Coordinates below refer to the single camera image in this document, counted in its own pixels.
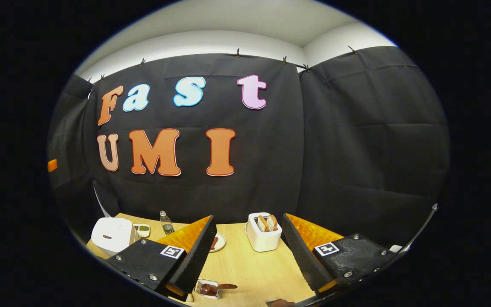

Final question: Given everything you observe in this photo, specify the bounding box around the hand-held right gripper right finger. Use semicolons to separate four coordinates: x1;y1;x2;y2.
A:
282;213;397;295

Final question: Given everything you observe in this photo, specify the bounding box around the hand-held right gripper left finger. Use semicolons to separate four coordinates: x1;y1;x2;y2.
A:
107;214;218;301

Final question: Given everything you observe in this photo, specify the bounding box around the brown wooden spoon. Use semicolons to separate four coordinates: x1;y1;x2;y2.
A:
200;283;238;297

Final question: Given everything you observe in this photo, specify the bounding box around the clear plastic water bottle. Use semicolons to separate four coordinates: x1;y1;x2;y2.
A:
159;210;176;236

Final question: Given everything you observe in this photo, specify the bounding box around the white rice cooker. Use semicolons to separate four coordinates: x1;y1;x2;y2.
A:
91;217;137;257

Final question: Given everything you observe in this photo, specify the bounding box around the white toaster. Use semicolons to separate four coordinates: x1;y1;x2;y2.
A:
245;212;283;252

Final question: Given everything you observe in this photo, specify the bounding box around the white round plate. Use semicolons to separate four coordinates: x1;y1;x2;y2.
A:
208;232;226;253

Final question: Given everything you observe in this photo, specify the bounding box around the black backdrop cloth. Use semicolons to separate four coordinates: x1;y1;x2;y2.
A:
47;46;450;248

